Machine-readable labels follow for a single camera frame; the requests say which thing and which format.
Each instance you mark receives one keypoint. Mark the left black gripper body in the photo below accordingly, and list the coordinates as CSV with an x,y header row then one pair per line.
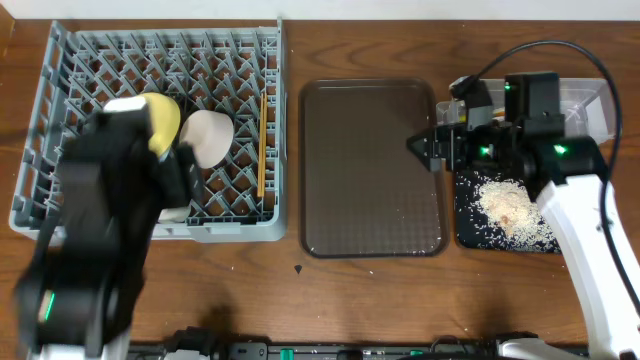
x,y
181,170

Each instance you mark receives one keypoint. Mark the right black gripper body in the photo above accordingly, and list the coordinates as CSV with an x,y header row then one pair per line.
x,y
482,146

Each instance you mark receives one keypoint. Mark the white cup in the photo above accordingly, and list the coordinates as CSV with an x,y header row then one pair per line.
x,y
174,215

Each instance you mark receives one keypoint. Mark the white bowl with crumbs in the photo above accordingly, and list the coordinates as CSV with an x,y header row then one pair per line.
x,y
210,134

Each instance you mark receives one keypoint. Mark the yellow round plate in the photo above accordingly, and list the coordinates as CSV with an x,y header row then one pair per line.
x,y
165,119

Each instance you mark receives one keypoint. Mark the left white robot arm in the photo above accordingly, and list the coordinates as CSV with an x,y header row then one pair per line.
x,y
78,294

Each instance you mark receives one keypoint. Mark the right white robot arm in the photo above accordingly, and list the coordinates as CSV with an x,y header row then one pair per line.
x,y
569,180

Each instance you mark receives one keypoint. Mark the black waste tray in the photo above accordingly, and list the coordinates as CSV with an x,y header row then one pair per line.
x,y
472,227

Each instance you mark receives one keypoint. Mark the clear plastic waste bin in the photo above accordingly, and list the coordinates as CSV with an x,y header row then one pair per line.
x,y
586,103

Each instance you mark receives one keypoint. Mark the spilled rice pile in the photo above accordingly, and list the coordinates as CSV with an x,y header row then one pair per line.
x,y
509,208

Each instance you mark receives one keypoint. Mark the dark brown serving tray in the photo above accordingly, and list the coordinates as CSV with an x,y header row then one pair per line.
x,y
363,193

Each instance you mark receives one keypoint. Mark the grey plastic dish rack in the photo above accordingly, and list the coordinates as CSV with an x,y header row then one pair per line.
x,y
235,71

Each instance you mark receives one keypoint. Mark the black equipment rail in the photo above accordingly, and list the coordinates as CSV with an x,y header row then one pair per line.
x,y
200,343

